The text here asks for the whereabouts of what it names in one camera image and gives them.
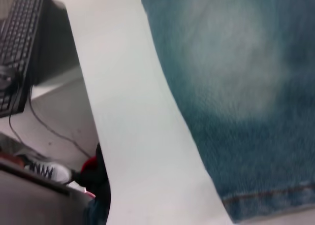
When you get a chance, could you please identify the white lace-up sneaker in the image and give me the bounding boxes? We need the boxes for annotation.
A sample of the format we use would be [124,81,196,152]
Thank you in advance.
[23,159,72,186]

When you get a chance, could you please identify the black and red clothing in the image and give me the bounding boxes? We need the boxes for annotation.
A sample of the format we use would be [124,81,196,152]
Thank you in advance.
[71,142,112,206]

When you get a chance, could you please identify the blue denim jeans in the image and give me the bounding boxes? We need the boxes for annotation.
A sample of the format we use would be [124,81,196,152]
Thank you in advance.
[139,0,315,225]

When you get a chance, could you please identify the thin black cable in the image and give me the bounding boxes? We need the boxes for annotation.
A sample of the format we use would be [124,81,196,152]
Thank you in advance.
[8,72,93,161]

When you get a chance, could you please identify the black computer keyboard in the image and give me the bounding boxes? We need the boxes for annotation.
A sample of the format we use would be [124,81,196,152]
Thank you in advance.
[0,0,48,119]

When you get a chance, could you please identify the dark grey box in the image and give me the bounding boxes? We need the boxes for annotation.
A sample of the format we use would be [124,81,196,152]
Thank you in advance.
[31,0,84,86]

